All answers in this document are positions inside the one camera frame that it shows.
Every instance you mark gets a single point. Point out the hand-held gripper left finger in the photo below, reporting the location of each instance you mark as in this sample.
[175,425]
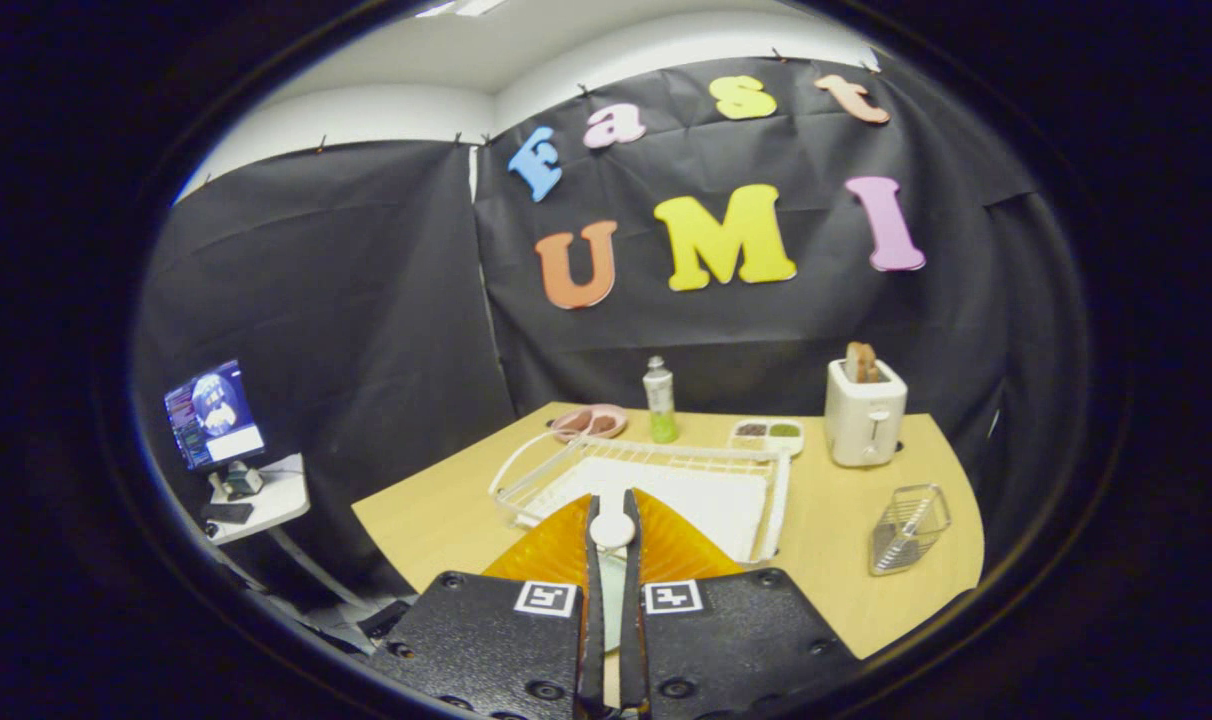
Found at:
[486,650]

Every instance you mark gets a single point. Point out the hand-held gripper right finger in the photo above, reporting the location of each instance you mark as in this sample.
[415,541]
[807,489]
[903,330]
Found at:
[736,650]

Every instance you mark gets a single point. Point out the light green plate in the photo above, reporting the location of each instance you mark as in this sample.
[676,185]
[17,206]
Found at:
[612,600]

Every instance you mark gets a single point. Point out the white divided snack tray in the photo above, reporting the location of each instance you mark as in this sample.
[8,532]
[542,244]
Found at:
[766,435]

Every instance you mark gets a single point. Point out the pink bowl with food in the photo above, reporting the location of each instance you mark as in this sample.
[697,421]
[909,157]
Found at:
[588,423]

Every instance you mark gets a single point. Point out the white side table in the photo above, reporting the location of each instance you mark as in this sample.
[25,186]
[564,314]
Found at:
[281,495]

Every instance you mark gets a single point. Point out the white toaster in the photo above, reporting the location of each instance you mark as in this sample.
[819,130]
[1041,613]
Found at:
[864,425]

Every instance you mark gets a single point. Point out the clear bottle green label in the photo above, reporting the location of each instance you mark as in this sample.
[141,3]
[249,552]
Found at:
[659,400]

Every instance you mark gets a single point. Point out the black flat device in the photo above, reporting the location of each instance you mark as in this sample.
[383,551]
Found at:
[228,513]

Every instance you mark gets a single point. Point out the small grey device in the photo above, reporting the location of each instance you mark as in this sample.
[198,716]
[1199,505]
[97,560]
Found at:
[241,482]

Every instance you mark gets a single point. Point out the brown bread slice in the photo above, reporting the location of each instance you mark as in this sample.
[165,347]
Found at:
[861,362]

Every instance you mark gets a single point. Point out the computer monitor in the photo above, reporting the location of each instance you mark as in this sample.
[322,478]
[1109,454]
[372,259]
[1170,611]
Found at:
[214,415]

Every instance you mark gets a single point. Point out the ceiling light panel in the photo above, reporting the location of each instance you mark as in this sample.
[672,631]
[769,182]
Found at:
[461,6]

